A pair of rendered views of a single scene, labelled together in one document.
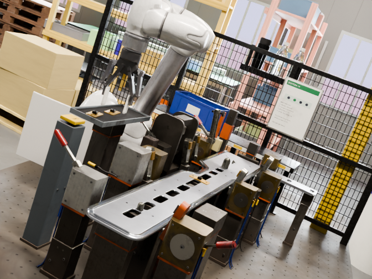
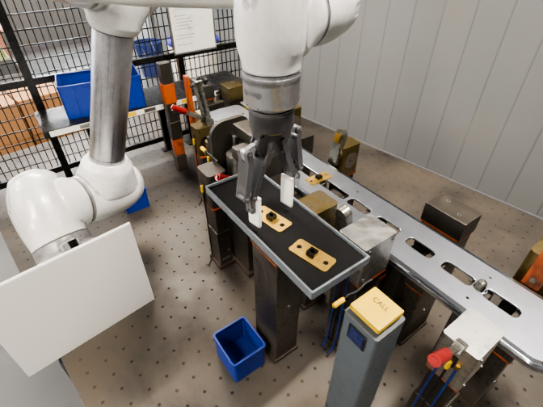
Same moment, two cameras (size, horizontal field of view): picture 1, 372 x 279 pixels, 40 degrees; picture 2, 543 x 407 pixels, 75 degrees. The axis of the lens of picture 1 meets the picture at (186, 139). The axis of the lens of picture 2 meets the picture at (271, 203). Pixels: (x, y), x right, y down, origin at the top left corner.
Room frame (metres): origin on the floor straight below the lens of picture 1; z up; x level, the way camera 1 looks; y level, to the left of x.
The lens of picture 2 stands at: (1.53, 0.74, 1.63)
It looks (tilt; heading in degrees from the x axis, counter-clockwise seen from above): 38 degrees down; 306
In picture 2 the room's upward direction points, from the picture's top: straight up
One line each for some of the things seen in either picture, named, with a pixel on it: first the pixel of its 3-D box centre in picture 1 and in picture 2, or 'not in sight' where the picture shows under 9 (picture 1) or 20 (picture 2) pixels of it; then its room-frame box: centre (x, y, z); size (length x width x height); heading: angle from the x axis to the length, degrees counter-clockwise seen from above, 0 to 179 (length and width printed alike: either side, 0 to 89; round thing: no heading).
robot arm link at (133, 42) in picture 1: (134, 42); (271, 87); (1.85, 0.29, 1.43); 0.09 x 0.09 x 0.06
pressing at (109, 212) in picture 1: (199, 182); (324, 182); (1.93, -0.11, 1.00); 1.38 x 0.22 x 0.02; 162
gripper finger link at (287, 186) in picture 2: (127, 104); (287, 190); (1.84, 0.25, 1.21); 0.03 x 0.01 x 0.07; 171
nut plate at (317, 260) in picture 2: (94, 112); (312, 253); (1.73, 0.33, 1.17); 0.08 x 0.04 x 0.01; 174
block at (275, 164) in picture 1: (261, 186); (233, 120); (2.61, -0.46, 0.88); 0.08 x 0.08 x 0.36; 72
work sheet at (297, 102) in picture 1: (294, 108); (191, 15); (2.89, -0.52, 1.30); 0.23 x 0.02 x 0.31; 72
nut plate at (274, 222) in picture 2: (112, 110); (271, 216); (1.85, 0.29, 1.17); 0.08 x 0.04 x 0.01; 171
